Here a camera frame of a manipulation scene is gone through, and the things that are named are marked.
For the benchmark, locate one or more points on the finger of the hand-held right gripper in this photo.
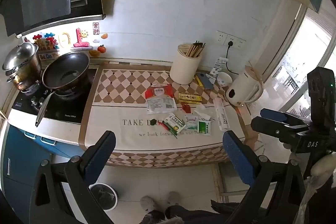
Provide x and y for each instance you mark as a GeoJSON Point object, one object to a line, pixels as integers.
{"type": "Point", "coordinates": [275, 132]}
{"type": "Point", "coordinates": [278, 115]}

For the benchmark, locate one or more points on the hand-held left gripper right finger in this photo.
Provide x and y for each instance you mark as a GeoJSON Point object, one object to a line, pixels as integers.
{"type": "Point", "coordinates": [240, 158]}

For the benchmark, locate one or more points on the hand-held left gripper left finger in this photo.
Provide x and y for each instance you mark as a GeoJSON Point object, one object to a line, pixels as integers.
{"type": "Point", "coordinates": [101, 158]}

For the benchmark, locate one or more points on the white tissue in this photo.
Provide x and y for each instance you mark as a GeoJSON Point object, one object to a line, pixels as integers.
{"type": "Point", "coordinates": [201, 111]}

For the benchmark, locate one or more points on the person's right forearm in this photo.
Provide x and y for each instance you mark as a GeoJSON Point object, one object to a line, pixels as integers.
{"type": "Point", "coordinates": [325, 165]}

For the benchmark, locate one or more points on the round trash bin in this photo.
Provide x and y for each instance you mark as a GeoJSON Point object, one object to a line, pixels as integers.
{"type": "Point", "coordinates": [103, 196]}

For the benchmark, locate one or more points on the white electric kettle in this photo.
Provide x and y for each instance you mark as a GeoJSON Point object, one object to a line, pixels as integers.
{"type": "Point", "coordinates": [242, 87]}

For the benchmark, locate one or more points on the checkered table mat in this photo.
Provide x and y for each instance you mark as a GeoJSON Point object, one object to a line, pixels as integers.
{"type": "Point", "coordinates": [118, 113]}

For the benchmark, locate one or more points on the long white box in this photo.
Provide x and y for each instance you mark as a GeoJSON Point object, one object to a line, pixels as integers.
{"type": "Point", "coordinates": [221, 113]}

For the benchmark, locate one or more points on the window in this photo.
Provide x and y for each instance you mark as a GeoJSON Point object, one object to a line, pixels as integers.
{"type": "Point", "coordinates": [296, 64]}

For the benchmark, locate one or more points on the black gas stove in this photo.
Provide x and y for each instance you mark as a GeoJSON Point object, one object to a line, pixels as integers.
{"type": "Point", "coordinates": [63, 108]}

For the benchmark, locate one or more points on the white patterned bowl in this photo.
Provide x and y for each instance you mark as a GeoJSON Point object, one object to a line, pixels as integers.
{"type": "Point", "coordinates": [224, 79]}

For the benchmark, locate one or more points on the black bottle cap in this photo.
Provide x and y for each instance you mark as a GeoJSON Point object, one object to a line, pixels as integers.
{"type": "Point", "coordinates": [153, 120]}

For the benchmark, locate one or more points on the grey slipper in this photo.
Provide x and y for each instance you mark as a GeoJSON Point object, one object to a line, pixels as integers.
{"type": "Point", "coordinates": [148, 205]}

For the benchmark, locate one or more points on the green white sachet yellow print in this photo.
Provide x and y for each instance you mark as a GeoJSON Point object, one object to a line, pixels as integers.
{"type": "Point", "coordinates": [175, 123]}

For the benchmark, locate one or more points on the thin green red wrapper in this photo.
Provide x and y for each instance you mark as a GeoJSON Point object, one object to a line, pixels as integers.
{"type": "Point", "coordinates": [169, 129]}

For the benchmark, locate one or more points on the small white printed box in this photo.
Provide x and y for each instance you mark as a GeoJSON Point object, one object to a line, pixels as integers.
{"type": "Point", "coordinates": [214, 73]}

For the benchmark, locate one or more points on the tall white medicine box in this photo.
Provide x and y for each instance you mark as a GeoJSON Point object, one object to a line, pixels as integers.
{"type": "Point", "coordinates": [221, 63]}

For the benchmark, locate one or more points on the person's dark trousers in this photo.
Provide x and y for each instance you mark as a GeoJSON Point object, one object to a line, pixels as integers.
{"type": "Point", "coordinates": [189, 216]}

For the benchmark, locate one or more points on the long yellow box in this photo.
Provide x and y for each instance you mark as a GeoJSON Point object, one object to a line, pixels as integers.
{"type": "Point", "coordinates": [190, 98]}

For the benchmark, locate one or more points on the blue phone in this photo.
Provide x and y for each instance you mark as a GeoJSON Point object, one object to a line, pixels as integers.
{"type": "Point", "coordinates": [206, 81]}

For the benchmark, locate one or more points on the blue kitchen cabinet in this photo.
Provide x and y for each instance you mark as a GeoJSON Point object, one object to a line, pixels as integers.
{"type": "Point", "coordinates": [18, 161]}

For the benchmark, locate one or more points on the red and white packet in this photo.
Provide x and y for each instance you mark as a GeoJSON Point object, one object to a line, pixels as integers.
{"type": "Point", "coordinates": [160, 99]}

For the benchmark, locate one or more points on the yellow packet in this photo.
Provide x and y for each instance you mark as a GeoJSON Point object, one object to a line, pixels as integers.
{"type": "Point", "coordinates": [198, 81]}

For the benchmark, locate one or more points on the cream chopstick holder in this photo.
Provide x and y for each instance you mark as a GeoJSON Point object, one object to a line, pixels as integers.
{"type": "Point", "coordinates": [185, 66]}

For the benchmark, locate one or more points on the bundle of chopsticks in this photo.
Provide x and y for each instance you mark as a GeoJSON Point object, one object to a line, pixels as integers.
{"type": "Point", "coordinates": [195, 49]}

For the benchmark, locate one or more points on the steel cooking pot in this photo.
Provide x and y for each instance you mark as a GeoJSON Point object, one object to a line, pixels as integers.
{"type": "Point", "coordinates": [26, 77]}

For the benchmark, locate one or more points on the steel pot lid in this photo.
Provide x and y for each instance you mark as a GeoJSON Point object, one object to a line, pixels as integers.
{"type": "Point", "coordinates": [19, 54]}

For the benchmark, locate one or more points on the white wall socket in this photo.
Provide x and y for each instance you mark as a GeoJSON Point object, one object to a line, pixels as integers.
{"type": "Point", "coordinates": [237, 42]}
{"type": "Point", "coordinates": [221, 37]}

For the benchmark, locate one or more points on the group of colourful wall stickers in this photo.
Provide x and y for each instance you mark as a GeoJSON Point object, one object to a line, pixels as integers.
{"type": "Point", "coordinates": [65, 39]}

